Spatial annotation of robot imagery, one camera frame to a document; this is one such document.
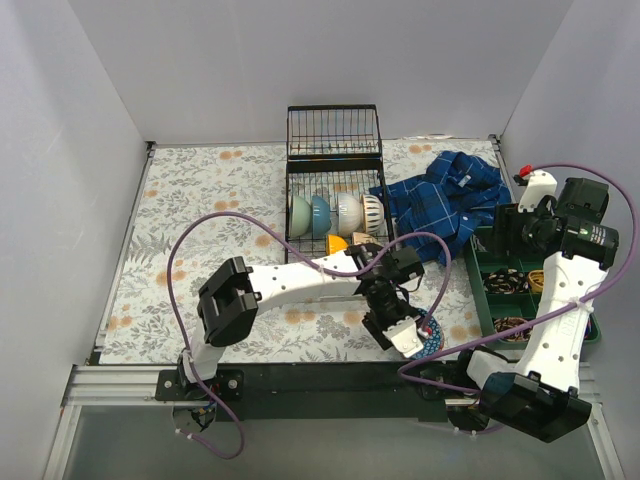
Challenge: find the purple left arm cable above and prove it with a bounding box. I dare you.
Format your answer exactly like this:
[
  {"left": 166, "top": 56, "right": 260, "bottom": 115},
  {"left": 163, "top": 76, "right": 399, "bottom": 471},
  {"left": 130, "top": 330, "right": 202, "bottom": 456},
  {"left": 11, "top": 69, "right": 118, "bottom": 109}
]
[{"left": 167, "top": 212, "right": 452, "bottom": 460}]

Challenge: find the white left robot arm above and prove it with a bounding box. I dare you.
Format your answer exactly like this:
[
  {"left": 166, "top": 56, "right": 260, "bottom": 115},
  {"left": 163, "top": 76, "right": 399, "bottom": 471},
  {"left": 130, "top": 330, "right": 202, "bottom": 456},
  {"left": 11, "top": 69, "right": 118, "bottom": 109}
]
[{"left": 178, "top": 243, "right": 424, "bottom": 400}]

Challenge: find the white bowl with blue leaves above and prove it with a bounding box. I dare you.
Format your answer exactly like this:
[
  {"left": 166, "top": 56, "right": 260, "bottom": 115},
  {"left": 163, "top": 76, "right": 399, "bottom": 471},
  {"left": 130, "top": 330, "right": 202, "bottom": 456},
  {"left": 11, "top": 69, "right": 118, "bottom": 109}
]
[{"left": 361, "top": 194, "right": 384, "bottom": 234}]

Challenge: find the floral table mat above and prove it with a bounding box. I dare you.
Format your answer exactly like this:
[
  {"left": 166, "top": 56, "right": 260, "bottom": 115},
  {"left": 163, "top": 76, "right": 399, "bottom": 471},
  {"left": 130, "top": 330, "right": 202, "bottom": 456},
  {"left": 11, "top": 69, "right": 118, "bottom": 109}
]
[{"left": 99, "top": 140, "right": 497, "bottom": 365}]

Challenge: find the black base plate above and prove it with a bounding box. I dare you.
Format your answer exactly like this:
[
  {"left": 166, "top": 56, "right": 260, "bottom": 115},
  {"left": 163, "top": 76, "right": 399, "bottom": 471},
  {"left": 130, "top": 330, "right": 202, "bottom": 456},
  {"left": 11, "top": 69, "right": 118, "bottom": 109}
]
[{"left": 153, "top": 360, "right": 514, "bottom": 424}]

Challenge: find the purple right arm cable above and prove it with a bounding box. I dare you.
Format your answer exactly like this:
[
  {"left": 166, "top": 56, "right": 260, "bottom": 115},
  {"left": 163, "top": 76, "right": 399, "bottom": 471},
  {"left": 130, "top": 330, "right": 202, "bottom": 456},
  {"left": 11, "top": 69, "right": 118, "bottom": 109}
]
[{"left": 398, "top": 162, "right": 640, "bottom": 436}]

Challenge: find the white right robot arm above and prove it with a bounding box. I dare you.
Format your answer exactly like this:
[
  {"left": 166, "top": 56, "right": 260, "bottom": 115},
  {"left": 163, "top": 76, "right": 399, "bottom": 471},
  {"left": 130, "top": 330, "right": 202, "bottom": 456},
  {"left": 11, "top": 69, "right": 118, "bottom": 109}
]
[{"left": 452, "top": 170, "right": 619, "bottom": 443}]

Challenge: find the blue plaid shirt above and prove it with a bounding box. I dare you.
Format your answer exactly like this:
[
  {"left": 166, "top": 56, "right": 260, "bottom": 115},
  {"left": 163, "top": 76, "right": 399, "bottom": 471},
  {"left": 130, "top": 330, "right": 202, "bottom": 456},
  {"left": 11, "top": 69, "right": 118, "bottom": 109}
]
[{"left": 369, "top": 151, "right": 511, "bottom": 257}]

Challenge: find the blue ceramic bowl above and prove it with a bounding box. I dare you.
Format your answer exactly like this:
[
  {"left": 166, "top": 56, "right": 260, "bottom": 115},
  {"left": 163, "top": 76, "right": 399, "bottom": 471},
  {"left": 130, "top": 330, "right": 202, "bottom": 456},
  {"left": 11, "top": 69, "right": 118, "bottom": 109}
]
[{"left": 311, "top": 195, "right": 332, "bottom": 239}]

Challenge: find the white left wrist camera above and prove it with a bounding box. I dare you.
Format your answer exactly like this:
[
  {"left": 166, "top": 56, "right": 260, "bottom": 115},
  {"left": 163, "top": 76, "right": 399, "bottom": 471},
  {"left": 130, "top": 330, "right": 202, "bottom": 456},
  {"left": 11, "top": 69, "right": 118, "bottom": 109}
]
[{"left": 383, "top": 317, "right": 431, "bottom": 358}]

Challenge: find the pale green ceramic bowl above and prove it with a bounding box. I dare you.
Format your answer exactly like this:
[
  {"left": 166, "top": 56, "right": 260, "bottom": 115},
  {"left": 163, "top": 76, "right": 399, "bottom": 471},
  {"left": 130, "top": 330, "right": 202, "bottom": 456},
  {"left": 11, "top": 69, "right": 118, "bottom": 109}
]
[{"left": 289, "top": 195, "right": 312, "bottom": 238}]

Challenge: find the aluminium frame rail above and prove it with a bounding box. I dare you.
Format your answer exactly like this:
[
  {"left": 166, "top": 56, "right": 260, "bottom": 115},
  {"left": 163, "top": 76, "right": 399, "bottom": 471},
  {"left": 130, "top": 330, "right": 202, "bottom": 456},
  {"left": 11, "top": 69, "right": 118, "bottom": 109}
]
[{"left": 59, "top": 363, "right": 174, "bottom": 407}]

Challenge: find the white ceramic bowl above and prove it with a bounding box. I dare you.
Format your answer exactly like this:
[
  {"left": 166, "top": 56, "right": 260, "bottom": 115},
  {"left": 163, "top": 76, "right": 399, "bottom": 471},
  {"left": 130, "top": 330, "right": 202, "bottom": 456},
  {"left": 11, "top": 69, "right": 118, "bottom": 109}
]
[{"left": 352, "top": 232, "right": 378, "bottom": 245}]

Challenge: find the plain white bowl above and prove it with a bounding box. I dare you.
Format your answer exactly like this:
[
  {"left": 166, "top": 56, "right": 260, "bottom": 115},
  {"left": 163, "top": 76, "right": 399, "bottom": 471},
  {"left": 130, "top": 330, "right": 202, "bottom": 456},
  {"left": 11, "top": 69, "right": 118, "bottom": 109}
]
[{"left": 337, "top": 192, "right": 362, "bottom": 237}]

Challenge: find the orange ceramic bowl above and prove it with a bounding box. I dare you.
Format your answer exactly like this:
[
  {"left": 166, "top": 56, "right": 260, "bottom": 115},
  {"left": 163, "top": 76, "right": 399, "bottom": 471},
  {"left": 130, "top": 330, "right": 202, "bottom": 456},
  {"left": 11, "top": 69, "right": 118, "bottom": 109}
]
[{"left": 325, "top": 234, "right": 349, "bottom": 255}]

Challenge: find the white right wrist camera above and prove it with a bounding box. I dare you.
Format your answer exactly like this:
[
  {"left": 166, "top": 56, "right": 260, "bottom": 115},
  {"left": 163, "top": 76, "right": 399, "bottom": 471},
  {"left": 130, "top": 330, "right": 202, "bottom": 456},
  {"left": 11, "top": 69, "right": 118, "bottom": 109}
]
[{"left": 514, "top": 165, "right": 557, "bottom": 213}]

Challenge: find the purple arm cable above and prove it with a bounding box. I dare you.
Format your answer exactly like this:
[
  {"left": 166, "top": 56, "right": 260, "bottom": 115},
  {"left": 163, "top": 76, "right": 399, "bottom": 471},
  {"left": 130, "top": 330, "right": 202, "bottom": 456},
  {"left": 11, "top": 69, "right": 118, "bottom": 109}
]
[
  {"left": 167, "top": 212, "right": 452, "bottom": 460},
  {"left": 398, "top": 162, "right": 640, "bottom": 436}
]

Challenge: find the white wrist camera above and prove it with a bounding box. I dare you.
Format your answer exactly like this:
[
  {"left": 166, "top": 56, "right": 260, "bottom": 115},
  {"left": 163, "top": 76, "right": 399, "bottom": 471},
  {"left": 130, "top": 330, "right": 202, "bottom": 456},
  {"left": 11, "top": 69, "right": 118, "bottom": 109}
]
[
  {"left": 514, "top": 165, "right": 557, "bottom": 213},
  {"left": 383, "top": 317, "right": 431, "bottom": 358}
]

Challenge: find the green compartment tray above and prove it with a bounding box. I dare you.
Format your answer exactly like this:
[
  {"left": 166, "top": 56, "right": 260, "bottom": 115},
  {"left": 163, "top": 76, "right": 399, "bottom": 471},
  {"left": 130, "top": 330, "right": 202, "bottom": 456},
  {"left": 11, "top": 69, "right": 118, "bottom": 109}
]
[{"left": 463, "top": 227, "right": 601, "bottom": 349}]

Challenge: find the black wire dish rack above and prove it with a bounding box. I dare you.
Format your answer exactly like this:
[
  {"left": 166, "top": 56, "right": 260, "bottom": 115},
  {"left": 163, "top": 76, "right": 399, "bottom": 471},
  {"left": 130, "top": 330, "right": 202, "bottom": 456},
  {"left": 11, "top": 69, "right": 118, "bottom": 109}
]
[{"left": 285, "top": 104, "right": 394, "bottom": 259}]

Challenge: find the blue patterned bowl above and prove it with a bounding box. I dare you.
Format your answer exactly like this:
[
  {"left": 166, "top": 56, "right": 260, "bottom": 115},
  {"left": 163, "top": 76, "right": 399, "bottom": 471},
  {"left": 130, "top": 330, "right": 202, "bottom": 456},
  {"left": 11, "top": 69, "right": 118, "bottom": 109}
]
[{"left": 405, "top": 309, "right": 445, "bottom": 360}]

